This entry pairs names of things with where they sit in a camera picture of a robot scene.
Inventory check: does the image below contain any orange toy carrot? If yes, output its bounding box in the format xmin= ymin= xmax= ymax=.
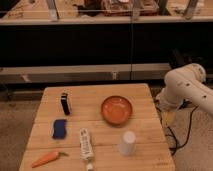
xmin=31 ymin=151 xmax=66 ymax=168

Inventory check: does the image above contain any white toothpaste tube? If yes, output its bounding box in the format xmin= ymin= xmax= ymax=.
xmin=79 ymin=128 xmax=94 ymax=171

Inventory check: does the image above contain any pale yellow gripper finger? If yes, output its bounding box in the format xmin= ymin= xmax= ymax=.
xmin=164 ymin=111 xmax=175 ymax=127

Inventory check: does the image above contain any orange bowl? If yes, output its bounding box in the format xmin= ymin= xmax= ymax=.
xmin=101 ymin=96 xmax=133 ymax=126

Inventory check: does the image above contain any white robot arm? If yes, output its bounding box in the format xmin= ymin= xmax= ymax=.
xmin=156 ymin=63 xmax=213 ymax=127

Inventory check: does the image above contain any black lighter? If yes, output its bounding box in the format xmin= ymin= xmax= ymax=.
xmin=60 ymin=93 xmax=70 ymax=115

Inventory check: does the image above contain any black cable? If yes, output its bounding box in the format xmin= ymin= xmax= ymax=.
xmin=153 ymin=99 xmax=199 ymax=156

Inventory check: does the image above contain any blue eraser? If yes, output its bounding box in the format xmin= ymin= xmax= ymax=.
xmin=52 ymin=119 xmax=67 ymax=139

